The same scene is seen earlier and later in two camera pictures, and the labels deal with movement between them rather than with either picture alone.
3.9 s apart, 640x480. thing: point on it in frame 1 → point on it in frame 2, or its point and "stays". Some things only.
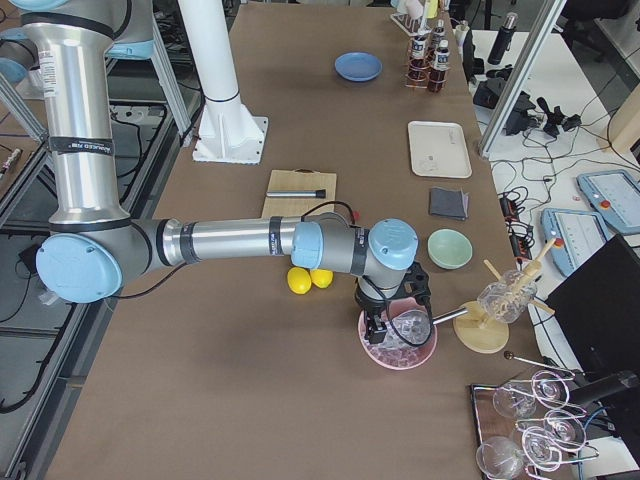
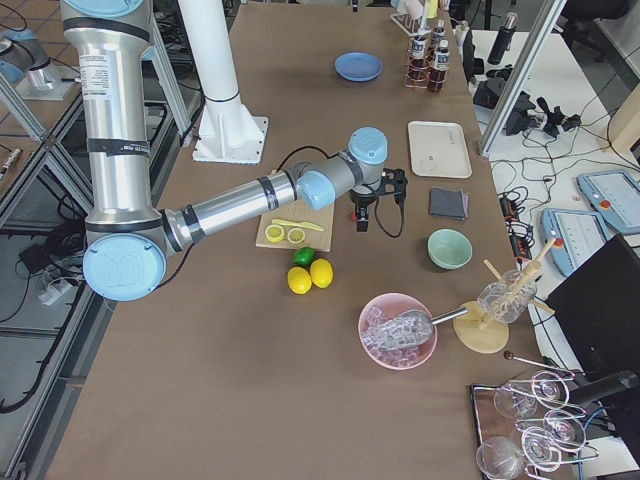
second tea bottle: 418,62 stays
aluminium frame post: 522,73 stays
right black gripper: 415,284 → 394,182
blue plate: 358,66 stays
